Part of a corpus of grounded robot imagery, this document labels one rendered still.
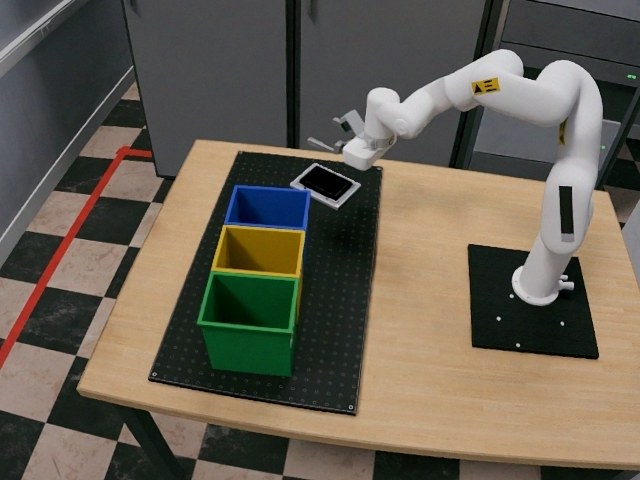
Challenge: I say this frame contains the green open-top bin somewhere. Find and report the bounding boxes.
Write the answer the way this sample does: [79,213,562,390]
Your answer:
[197,271,299,377]

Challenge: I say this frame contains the yellow open-top bin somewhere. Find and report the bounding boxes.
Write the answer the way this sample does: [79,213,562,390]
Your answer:
[211,225,305,324]

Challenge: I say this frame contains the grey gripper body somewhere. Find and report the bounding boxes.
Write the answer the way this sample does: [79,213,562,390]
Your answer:
[343,136,393,170]

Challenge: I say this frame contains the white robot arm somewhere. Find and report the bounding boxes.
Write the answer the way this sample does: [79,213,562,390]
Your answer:
[339,50,603,306]

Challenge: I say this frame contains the blue bin with label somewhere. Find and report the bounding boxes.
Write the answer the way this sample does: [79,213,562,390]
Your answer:
[224,185,311,276]

